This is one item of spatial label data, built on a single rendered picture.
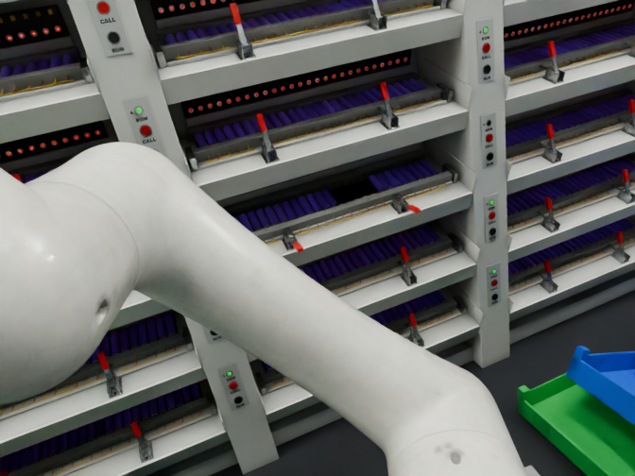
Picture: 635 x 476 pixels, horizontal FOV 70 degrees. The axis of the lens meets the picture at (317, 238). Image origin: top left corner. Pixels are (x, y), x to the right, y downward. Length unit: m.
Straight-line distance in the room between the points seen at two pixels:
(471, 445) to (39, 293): 0.36
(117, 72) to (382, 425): 0.67
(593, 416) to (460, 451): 0.88
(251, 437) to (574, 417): 0.77
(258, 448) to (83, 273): 0.97
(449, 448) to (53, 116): 0.74
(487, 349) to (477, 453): 0.93
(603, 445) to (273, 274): 0.98
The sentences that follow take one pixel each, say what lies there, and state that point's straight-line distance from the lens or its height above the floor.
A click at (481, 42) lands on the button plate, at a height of 0.85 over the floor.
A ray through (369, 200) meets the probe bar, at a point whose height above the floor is 0.57.
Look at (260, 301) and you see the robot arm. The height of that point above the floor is 0.73.
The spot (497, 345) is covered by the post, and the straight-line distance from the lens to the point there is 1.40.
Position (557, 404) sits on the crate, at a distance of 1.33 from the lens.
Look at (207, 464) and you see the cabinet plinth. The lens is 1.27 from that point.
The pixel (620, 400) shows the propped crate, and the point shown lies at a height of 0.14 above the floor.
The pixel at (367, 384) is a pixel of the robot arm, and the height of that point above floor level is 0.62.
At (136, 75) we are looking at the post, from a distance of 0.85.
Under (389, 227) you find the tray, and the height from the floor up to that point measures 0.51.
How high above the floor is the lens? 0.94
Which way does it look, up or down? 24 degrees down
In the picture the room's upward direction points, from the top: 12 degrees counter-clockwise
